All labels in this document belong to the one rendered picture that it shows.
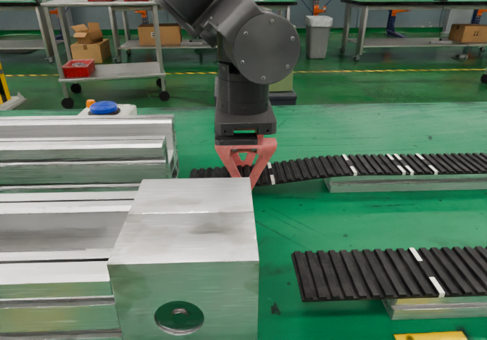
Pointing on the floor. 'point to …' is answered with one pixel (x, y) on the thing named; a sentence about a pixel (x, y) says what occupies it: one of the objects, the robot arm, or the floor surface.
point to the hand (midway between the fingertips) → (243, 175)
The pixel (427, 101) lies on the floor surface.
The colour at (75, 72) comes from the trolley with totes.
